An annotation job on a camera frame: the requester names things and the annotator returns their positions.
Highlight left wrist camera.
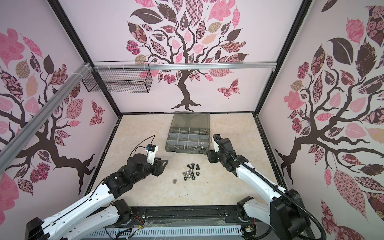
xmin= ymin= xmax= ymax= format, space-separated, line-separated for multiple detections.
xmin=146 ymin=144 xmax=159 ymax=157

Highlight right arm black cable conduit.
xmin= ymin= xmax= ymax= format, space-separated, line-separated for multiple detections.
xmin=214 ymin=137 xmax=327 ymax=240

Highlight black wire mesh basket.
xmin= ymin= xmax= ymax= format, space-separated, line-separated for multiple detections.
xmin=82 ymin=60 xmax=153 ymax=94

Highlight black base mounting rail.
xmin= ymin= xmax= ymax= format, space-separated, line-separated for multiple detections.
xmin=64 ymin=203 xmax=307 ymax=226

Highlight aluminium rail on left wall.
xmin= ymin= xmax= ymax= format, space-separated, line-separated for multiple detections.
xmin=1 ymin=63 xmax=92 ymax=173

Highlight white slotted cable duct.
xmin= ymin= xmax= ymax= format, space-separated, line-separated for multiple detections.
xmin=83 ymin=226 xmax=243 ymax=240

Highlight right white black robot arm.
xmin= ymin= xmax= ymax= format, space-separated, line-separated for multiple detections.
xmin=207 ymin=134 xmax=311 ymax=240

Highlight grey plastic compartment organizer box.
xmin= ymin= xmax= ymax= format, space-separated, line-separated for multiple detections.
xmin=165 ymin=112 xmax=211 ymax=155

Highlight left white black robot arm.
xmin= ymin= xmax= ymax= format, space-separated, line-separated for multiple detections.
xmin=25 ymin=154 xmax=169 ymax=240

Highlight silver wing nut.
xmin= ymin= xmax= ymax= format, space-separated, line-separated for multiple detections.
xmin=193 ymin=145 xmax=206 ymax=151

